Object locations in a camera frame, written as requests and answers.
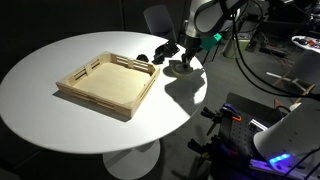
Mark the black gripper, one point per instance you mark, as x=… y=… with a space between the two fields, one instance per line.
x=192 y=46

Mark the white masking tape roll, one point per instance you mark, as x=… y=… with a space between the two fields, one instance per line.
x=175 y=72

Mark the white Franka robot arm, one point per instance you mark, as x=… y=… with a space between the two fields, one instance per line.
x=213 y=16

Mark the small black round object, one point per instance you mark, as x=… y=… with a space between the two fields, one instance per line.
x=142 y=57

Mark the grey chair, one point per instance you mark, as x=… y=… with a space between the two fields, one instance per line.
x=160 y=21

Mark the purple orange spring clamp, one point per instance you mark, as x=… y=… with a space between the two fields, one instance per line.
x=226 y=113
x=218 y=148

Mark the wooden slatted tray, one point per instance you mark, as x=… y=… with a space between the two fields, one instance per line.
x=110 y=81

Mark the black perforated mounting board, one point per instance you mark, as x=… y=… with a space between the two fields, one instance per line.
x=243 y=133

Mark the silver metal block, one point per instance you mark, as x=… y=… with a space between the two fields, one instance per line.
x=258 y=125

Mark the white round side table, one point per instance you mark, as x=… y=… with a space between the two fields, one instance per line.
x=308 y=63

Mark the small red object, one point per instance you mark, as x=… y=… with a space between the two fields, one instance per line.
x=312 y=42

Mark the green printed camera mount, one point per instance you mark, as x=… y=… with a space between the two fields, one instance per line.
x=210 y=41

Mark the white pedestal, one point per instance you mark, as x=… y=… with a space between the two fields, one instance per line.
x=235 y=46

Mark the wooden frame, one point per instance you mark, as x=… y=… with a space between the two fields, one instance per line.
x=290 y=80

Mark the white table pedestal base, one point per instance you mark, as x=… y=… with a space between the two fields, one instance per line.
x=130 y=161

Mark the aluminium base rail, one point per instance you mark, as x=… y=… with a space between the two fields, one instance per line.
x=266 y=165

